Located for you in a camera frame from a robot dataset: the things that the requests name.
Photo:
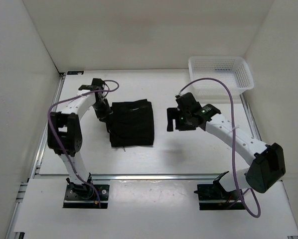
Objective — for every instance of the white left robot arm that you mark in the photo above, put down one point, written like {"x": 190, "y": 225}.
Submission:
{"x": 65, "y": 135}

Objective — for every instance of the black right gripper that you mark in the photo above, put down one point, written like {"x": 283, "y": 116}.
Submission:
{"x": 173, "y": 113}

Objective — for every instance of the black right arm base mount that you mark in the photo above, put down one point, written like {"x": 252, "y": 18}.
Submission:
{"x": 214, "y": 197}

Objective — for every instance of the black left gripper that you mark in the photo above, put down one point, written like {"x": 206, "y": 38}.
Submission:
{"x": 101, "y": 116}

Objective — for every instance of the aluminium front frame rail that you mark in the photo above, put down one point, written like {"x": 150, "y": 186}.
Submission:
{"x": 154, "y": 176}

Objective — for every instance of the white plastic mesh basket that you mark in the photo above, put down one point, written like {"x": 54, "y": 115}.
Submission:
{"x": 231, "y": 70}

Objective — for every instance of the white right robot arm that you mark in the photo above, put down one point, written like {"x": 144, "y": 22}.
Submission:
{"x": 266, "y": 162}

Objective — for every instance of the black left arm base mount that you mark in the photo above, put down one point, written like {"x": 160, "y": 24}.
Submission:
{"x": 84, "y": 197}

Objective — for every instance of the black shorts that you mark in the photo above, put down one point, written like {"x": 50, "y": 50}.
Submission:
{"x": 131, "y": 124}

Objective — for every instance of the small blue label sticker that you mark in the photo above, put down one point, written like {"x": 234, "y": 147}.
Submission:
{"x": 75, "y": 72}

